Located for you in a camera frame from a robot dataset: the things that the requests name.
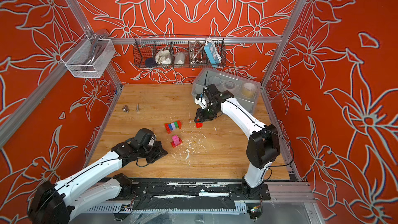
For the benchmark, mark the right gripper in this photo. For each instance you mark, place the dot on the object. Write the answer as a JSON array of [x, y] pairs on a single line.
[[201, 117]]

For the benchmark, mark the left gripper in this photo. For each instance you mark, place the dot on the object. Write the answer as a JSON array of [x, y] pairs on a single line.
[[160, 153]]

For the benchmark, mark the long red lego brick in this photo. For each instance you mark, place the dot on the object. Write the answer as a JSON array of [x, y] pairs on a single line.
[[172, 143]]

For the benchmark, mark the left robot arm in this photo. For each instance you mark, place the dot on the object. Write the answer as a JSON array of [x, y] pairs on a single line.
[[61, 202]]

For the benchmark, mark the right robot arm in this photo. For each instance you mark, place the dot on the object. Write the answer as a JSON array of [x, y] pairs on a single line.
[[263, 142]]

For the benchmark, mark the clear plastic storage box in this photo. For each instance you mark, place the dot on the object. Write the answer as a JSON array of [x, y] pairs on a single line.
[[226, 82]]

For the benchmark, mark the yellow tape roll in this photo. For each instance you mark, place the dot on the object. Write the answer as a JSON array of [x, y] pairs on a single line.
[[249, 90]]

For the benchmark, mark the blue white box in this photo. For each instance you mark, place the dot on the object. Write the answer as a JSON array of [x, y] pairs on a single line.
[[211, 51]]

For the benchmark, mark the white crumpled cloth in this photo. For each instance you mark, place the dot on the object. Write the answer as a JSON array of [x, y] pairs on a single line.
[[163, 57]]

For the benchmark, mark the dark blue round object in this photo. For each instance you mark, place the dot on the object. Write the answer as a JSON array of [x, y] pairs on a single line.
[[151, 62]]

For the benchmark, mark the metal tongs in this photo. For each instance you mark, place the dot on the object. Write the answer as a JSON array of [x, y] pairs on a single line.
[[97, 47]]

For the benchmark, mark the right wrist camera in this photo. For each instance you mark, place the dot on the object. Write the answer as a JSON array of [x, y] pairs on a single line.
[[201, 101]]

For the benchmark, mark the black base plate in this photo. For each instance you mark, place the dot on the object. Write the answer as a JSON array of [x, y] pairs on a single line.
[[233, 189]]

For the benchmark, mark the black wire basket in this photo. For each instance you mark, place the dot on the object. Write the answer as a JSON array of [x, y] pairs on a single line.
[[147, 46]]

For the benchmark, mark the aluminium frame rail right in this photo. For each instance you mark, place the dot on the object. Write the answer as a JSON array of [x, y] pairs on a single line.
[[286, 151]]

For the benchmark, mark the clear plastic wall bin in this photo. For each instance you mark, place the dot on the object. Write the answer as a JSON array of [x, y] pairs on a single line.
[[79, 54]]

